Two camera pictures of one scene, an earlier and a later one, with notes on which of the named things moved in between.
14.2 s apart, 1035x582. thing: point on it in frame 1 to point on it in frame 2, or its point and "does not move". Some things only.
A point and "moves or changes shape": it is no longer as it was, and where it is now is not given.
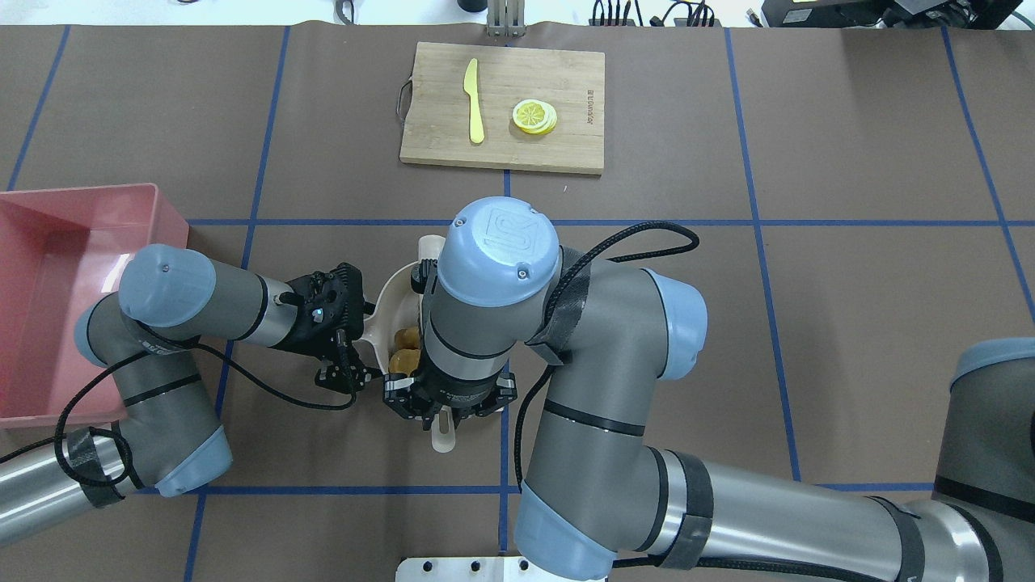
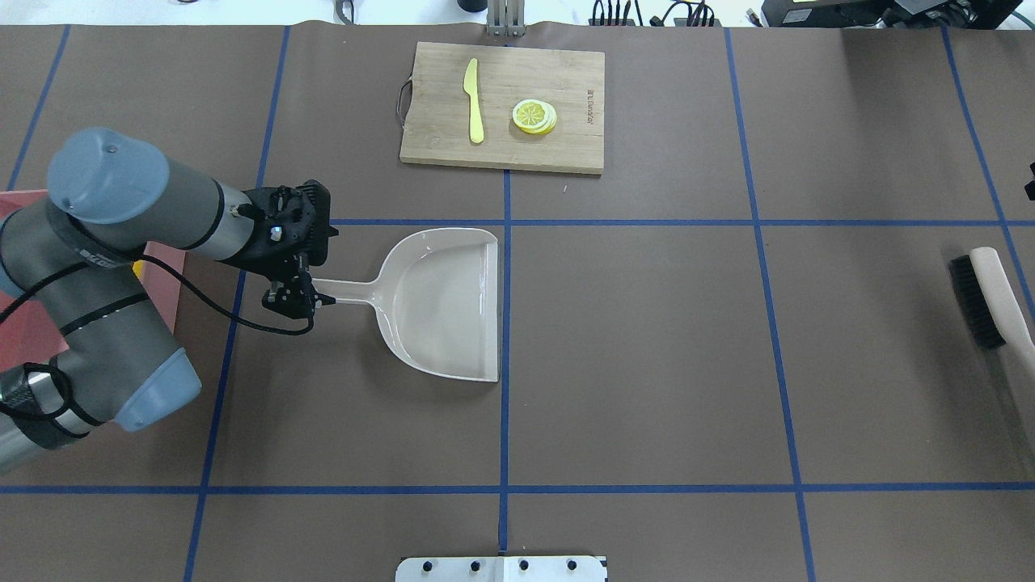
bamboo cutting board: (437, 130) does not move
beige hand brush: (429, 249) to (995, 308)
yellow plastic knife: (476, 128) does not move
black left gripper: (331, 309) to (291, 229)
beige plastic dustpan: (397, 304) moves or changes shape
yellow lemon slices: (534, 116) does not move
